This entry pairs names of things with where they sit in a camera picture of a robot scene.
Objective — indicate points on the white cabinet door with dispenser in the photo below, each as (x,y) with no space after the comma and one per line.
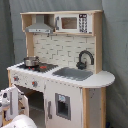
(62,106)

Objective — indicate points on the small metal pot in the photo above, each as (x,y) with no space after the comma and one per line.
(31,61)

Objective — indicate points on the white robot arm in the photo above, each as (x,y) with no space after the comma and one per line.
(21,121)

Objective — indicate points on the grey range hood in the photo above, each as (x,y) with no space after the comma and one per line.
(40,26)

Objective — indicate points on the toy microwave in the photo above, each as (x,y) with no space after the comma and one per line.
(73,23)

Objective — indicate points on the white oven door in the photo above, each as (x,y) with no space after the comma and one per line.
(12,103)

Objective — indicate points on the grey toy sink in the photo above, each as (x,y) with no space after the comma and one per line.
(73,74)

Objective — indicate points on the wooden toy kitchen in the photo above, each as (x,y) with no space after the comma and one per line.
(62,49)

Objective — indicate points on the left red stove knob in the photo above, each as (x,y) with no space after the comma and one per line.
(15,78)

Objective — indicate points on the black toy faucet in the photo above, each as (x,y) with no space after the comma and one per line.
(82,63)

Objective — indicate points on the red stove knob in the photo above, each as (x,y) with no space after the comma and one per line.
(15,78)
(34,83)

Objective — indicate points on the black toy stovetop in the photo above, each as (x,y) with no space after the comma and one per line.
(41,67)

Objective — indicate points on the right red stove knob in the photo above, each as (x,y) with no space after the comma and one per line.
(34,83)

